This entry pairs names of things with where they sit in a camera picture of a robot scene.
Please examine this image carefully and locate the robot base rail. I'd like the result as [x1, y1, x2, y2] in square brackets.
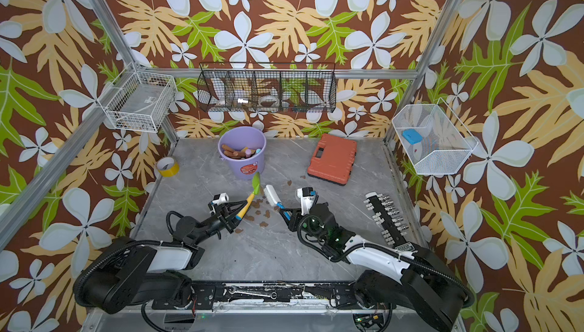
[150, 280, 398, 311]

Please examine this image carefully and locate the blue item in basket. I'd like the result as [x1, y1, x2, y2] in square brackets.
[402, 128, 424, 145]

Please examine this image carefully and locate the yellow tape roll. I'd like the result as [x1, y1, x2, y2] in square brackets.
[156, 157, 179, 178]

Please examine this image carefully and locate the green trowel wooden handle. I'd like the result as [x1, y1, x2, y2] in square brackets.
[224, 151, 242, 159]
[221, 144, 237, 152]

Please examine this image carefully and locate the purple plastic bucket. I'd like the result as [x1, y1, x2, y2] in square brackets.
[217, 127, 267, 180]

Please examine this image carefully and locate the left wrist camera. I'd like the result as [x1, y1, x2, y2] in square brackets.
[208, 193, 230, 213]

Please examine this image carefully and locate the green trowel yellow handle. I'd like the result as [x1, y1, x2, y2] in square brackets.
[236, 172, 261, 220]

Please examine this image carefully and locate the black wire basket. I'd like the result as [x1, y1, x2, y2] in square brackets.
[195, 62, 338, 113]

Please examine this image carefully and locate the white wire basket right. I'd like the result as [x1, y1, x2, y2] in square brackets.
[392, 99, 478, 176]

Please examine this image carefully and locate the white wire basket left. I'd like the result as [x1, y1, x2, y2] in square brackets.
[100, 64, 177, 133]

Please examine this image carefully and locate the white wire basket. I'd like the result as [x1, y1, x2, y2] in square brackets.
[392, 99, 478, 176]
[100, 64, 177, 133]

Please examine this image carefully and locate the red plastic tool case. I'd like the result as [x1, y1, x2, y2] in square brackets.
[307, 134, 357, 185]

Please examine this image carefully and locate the white brush blue handle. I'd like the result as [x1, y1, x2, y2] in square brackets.
[264, 184, 290, 220]

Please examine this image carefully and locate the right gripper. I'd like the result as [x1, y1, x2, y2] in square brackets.
[278, 208, 329, 245]

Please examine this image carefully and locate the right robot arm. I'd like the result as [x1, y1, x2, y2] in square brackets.
[279, 203, 475, 331]

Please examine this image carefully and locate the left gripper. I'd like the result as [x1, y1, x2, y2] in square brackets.
[194, 201, 249, 248]

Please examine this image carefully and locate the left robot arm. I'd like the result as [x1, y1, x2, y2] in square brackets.
[73, 200, 249, 315]

